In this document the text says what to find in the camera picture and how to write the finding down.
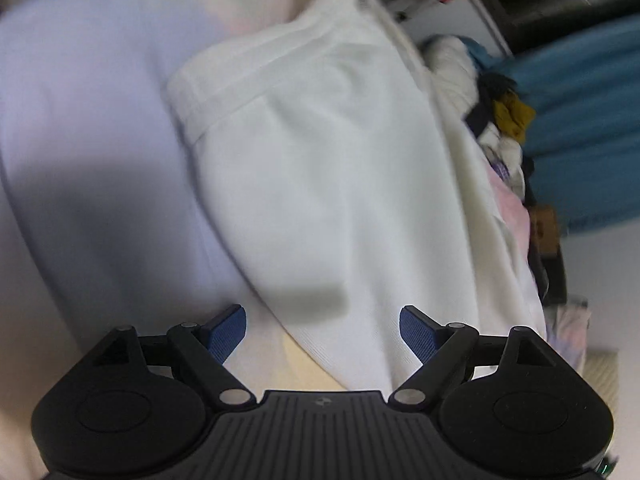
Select pastel pink blue bedsheet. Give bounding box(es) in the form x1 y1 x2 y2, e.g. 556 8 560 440
1 0 312 479

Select dark navy garment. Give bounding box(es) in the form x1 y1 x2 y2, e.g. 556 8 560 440
464 73 516 139

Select brown cardboard box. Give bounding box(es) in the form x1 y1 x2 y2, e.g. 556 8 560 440
528 206 560 258

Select blue curtain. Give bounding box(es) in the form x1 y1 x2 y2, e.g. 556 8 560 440
468 15 640 233

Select white fluffy garment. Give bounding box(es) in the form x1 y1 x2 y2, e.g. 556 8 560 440
423 36 480 116

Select white knit sweater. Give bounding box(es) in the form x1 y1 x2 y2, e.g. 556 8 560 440
167 0 544 391

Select mustard yellow garment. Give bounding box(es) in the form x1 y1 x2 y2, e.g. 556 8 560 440
494 91 536 144

